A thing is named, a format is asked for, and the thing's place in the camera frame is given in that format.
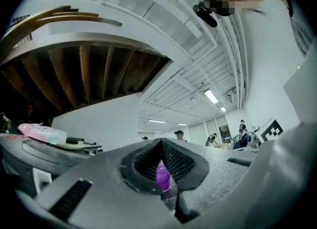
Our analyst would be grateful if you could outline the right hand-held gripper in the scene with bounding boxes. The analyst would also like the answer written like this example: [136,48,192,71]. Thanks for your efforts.
[247,118,284,150]

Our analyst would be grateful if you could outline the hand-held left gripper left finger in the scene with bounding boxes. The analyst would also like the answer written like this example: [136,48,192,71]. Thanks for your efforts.
[34,137,180,229]

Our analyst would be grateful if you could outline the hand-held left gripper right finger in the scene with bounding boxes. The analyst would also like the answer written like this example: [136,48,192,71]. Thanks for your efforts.
[160,138,261,224]

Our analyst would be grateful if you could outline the ceiling air conditioner unit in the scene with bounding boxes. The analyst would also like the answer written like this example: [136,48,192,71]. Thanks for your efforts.
[227,89,238,104]

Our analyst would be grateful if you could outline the beige flat tool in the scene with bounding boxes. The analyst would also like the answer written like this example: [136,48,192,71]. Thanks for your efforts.
[57,137,103,150]

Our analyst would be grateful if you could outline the purple plastic bucket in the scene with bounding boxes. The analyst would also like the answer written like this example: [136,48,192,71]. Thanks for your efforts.
[156,162,172,192]

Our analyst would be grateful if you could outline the person's grey T-shirt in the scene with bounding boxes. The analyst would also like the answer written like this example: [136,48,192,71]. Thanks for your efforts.
[237,0,313,130]

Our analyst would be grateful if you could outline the black and white appliance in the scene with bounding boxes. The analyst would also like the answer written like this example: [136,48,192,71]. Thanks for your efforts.
[0,133,105,200]

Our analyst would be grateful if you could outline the white ceiling pipe bundle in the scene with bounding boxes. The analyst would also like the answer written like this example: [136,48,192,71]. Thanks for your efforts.
[217,15,249,110]

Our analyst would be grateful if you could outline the wooden staircase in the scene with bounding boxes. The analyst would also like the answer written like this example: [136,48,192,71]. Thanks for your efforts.
[0,32,174,119]

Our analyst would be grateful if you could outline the black head-worn camera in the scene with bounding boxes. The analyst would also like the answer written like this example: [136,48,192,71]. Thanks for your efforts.
[192,2,219,29]

